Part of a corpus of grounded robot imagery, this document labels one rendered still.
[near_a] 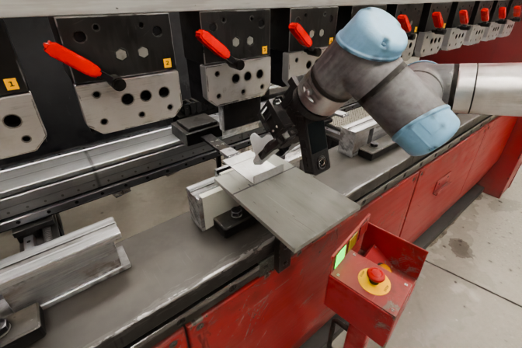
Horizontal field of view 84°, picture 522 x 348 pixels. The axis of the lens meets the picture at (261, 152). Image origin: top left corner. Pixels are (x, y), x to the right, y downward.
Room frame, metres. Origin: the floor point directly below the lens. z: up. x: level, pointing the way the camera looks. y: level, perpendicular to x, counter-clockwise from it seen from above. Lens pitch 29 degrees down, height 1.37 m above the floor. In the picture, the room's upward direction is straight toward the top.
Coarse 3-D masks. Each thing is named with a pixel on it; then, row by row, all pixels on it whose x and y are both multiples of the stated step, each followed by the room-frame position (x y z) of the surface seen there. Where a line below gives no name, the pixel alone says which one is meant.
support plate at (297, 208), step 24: (288, 168) 0.58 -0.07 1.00; (240, 192) 0.49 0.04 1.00; (264, 192) 0.49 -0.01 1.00; (288, 192) 0.49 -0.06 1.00; (312, 192) 0.49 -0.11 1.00; (336, 192) 0.49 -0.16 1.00; (264, 216) 0.41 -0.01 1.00; (288, 216) 0.41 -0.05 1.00; (312, 216) 0.41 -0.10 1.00; (336, 216) 0.41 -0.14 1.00; (288, 240) 0.35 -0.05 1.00; (312, 240) 0.36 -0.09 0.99
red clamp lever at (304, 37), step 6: (294, 24) 0.60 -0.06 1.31; (294, 30) 0.60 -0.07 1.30; (300, 30) 0.60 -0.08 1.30; (294, 36) 0.62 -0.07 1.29; (300, 36) 0.61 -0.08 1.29; (306, 36) 0.61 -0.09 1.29; (300, 42) 0.62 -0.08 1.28; (306, 42) 0.61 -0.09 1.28; (306, 48) 0.66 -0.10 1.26; (312, 48) 0.63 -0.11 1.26; (318, 48) 0.63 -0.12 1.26; (312, 54) 0.64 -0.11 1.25; (318, 54) 0.63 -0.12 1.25
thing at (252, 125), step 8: (232, 104) 0.59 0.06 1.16; (240, 104) 0.60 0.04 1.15; (248, 104) 0.61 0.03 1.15; (256, 104) 0.62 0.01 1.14; (224, 112) 0.57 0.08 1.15; (232, 112) 0.58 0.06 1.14; (240, 112) 0.60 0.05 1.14; (248, 112) 0.61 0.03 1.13; (256, 112) 0.62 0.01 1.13; (224, 120) 0.57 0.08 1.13; (232, 120) 0.58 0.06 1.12; (240, 120) 0.60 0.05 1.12; (248, 120) 0.61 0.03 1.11; (256, 120) 0.62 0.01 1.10; (224, 128) 0.57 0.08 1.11; (232, 128) 0.58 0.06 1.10; (240, 128) 0.61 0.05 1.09; (248, 128) 0.62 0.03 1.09; (224, 136) 0.58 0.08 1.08
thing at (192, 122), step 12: (180, 120) 0.79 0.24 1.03; (192, 120) 0.79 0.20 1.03; (204, 120) 0.79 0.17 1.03; (216, 120) 0.79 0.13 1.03; (180, 132) 0.75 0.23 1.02; (192, 132) 0.73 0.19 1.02; (204, 132) 0.75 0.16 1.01; (216, 132) 0.78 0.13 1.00; (192, 144) 0.73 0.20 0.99; (216, 144) 0.69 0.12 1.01; (228, 156) 0.63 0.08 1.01
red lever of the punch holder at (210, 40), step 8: (200, 32) 0.47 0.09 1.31; (200, 40) 0.48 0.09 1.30; (208, 40) 0.48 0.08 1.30; (216, 40) 0.49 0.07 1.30; (208, 48) 0.50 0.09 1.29; (216, 48) 0.49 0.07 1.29; (224, 48) 0.50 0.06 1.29; (224, 56) 0.50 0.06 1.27; (232, 64) 0.51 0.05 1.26; (240, 64) 0.51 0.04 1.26
